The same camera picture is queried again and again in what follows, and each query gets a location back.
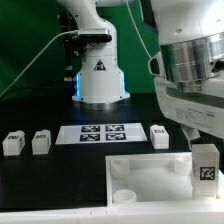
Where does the white front ledge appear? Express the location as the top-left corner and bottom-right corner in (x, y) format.
(0, 200), (224, 224)

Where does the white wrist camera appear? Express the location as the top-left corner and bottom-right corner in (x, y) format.
(148, 52), (166, 78)

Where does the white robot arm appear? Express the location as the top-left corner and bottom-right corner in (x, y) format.
(57, 0), (224, 139)

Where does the white square tabletop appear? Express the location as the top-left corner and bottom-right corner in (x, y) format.
(106, 152), (224, 211)

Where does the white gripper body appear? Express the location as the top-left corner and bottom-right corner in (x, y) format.
(154, 76), (224, 139)

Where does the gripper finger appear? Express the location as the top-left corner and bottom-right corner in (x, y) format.
(181, 125), (201, 149)

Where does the white cable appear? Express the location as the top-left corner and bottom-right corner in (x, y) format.
(123, 0), (154, 59)

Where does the black camera on stand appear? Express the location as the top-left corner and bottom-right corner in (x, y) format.
(58, 11), (112, 81)

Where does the white sheet with markers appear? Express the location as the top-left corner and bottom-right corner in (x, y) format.
(56, 123), (147, 145)

